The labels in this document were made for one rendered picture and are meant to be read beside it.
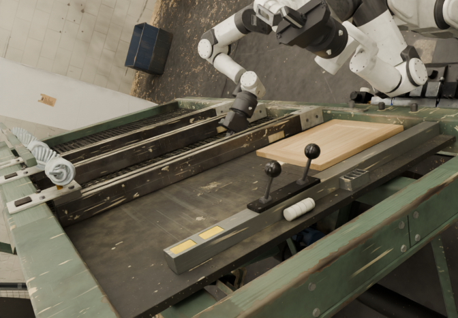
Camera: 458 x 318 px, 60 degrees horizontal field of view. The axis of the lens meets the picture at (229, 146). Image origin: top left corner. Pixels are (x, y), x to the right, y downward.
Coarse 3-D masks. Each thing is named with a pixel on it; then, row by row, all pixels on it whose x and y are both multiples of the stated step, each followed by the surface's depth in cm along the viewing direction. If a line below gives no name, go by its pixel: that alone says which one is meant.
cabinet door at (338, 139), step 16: (320, 128) 152; (336, 128) 149; (352, 128) 145; (368, 128) 141; (384, 128) 136; (400, 128) 135; (272, 144) 145; (288, 144) 141; (304, 144) 138; (320, 144) 134; (336, 144) 131; (352, 144) 127; (368, 144) 127; (288, 160) 127; (304, 160) 122; (320, 160) 119; (336, 160) 119
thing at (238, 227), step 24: (384, 144) 115; (408, 144) 117; (336, 168) 105; (360, 168) 106; (312, 192) 97; (240, 216) 90; (264, 216) 90; (192, 240) 84; (216, 240) 83; (240, 240) 87; (168, 264) 82; (192, 264) 81
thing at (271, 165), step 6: (270, 162) 85; (276, 162) 85; (264, 168) 86; (270, 168) 84; (276, 168) 84; (270, 174) 85; (276, 174) 85; (270, 180) 88; (270, 186) 89; (264, 198) 92; (270, 198) 92
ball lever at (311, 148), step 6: (312, 144) 91; (306, 150) 91; (312, 150) 90; (318, 150) 90; (306, 156) 91; (312, 156) 90; (318, 156) 91; (306, 168) 95; (306, 174) 96; (300, 180) 97; (306, 180) 98
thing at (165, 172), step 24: (288, 120) 155; (312, 120) 162; (216, 144) 140; (240, 144) 144; (264, 144) 150; (144, 168) 130; (168, 168) 130; (192, 168) 134; (48, 192) 114; (72, 192) 114; (96, 192) 118; (120, 192) 122; (144, 192) 126; (72, 216) 115
